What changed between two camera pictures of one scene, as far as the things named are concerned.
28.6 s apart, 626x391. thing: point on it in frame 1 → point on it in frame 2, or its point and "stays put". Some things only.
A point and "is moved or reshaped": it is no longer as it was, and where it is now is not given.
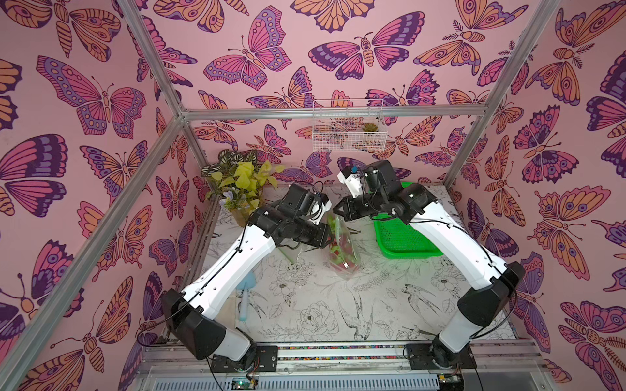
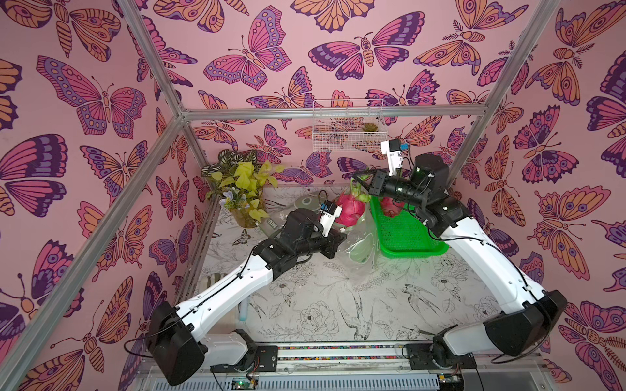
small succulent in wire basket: x=369 y=127 stays put
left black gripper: x=322 y=234 → x=332 y=243
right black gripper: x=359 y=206 → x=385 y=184
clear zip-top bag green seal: x=345 y=261 is moved or reshaped
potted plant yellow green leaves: x=240 y=178 stays put
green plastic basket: x=399 y=240 stays put
